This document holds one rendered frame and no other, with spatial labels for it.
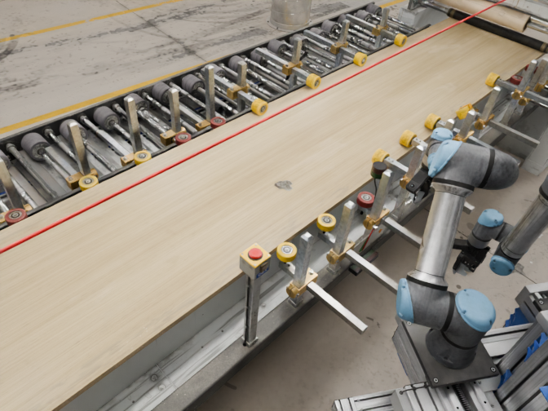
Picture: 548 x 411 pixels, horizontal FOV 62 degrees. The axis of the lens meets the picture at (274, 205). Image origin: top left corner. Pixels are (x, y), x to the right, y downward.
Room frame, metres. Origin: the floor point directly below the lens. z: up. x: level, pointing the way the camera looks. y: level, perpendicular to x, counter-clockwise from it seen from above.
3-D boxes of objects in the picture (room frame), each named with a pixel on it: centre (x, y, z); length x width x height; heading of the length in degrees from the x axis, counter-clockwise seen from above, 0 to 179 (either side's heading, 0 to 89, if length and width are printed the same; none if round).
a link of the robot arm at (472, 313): (0.75, -0.58, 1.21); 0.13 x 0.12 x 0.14; 78
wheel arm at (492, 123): (2.16, -1.23, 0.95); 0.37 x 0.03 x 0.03; 49
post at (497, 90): (2.21, -1.11, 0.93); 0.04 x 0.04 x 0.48; 49
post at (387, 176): (1.45, -0.46, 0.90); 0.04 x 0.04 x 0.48; 49
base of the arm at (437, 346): (0.74, -0.59, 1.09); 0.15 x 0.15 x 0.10
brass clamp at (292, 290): (1.09, -0.14, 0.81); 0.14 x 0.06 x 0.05; 139
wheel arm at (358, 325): (1.05, -0.22, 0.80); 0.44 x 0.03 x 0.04; 49
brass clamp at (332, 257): (1.28, -0.31, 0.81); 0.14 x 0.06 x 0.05; 139
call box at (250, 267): (0.88, 0.04, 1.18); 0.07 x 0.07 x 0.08; 49
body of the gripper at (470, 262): (1.20, -0.80, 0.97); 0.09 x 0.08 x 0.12; 48
